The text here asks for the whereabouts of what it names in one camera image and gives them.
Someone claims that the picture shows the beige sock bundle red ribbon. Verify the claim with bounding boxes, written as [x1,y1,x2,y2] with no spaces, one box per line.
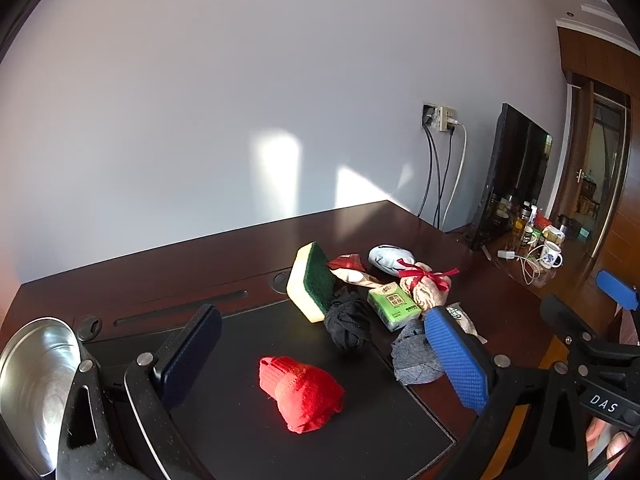
[396,258,460,312]

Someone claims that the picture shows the black flat screen monitor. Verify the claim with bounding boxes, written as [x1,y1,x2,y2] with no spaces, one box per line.
[469,103,554,252]

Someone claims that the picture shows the beige printed packet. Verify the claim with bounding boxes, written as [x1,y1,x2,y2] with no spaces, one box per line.
[445,302,487,346]

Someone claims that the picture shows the white mug blue print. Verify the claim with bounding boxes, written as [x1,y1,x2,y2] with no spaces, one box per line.
[539,240,564,269]

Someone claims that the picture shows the black power cables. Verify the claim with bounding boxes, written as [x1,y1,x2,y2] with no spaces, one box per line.
[418,122,455,230]

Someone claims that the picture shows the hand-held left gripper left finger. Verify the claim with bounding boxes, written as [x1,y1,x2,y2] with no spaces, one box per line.
[56,304,222,480]

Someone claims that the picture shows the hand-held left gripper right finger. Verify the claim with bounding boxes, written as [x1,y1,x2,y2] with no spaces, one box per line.
[424,306,589,480]

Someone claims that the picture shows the wooden door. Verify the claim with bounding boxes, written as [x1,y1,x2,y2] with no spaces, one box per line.
[546,26,633,283]

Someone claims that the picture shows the white power cable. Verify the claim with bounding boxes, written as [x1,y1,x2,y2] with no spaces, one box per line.
[442,121,469,227]

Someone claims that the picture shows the person's right hand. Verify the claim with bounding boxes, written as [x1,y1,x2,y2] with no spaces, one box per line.
[584,416,635,475]

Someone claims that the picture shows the white wall outlet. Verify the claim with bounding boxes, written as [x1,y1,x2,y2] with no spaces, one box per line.
[437,106,459,134]

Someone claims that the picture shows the yellow and green sponge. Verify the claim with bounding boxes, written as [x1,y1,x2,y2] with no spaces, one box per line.
[286,242,338,324]

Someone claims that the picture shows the red snack packet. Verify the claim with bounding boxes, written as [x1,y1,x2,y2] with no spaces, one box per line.
[327,253,370,287]

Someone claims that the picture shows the black desk mat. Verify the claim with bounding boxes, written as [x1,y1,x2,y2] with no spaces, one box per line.
[75,298,457,480]

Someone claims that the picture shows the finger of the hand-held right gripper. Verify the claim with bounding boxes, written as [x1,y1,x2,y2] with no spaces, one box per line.
[596,269,640,313]
[539,294,603,356]

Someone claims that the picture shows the row of glass bottles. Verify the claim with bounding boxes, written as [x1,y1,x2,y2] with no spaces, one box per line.
[486,191,545,257]

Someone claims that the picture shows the grey sock bundle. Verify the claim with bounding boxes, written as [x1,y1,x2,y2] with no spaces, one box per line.
[391,319,447,386]

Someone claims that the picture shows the pale blue cloth pouch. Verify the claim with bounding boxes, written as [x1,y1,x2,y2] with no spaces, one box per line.
[368,244,416,276]

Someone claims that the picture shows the stainless steel bowl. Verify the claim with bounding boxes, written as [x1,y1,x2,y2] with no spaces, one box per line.
[0,317,82,477]

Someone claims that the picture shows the green tissue packet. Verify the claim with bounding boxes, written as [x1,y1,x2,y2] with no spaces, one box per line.
[367,282,422,332]

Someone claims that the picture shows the white charger with cable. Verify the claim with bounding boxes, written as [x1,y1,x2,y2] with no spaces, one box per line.
[497,249,545,287]

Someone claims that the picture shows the black sock bundle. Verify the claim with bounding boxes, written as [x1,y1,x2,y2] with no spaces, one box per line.
[323,287,374,352]

